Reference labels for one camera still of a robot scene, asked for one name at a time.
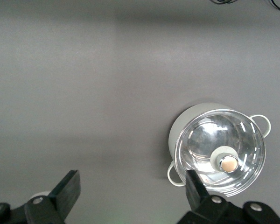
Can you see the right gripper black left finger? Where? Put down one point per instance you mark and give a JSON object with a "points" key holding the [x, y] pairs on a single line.
{"points": [[65, 196]]}

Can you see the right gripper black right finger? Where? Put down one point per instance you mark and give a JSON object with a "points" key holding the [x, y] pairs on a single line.
{"points": [[196, 196]]}

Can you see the glass lid with metal knob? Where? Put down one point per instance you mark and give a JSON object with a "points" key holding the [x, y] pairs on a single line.
{"points": [[207, 144]]}

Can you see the grey-green cooking pot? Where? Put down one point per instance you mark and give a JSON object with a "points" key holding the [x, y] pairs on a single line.
{"points": [[180, 123]]}

